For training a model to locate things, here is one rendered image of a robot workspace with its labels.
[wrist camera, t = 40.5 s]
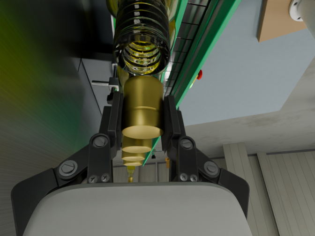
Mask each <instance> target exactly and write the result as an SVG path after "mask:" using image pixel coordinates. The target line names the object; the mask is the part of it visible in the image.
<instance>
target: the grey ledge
mask: <svg viewBox="0 0 315 236"><path fill-rule="evenodd" d="M81 59H82V62H83V65H84V68H85V70H86V73H87V76H88V78H89V81H90V84H91V87H92V89H93V92H94V95H95V98H96V100H97V103H98V106H99V109H100V111H101V114H103V109H104V106H112V105H111V104H108V103H107V95H110V92H111V91H110V90H109V86H98V85H92V80H94V81H109V78H110V77H113V70H112V59H113V54H109V53H101V52H89V51H83V52H82V57H81Z"/></svg>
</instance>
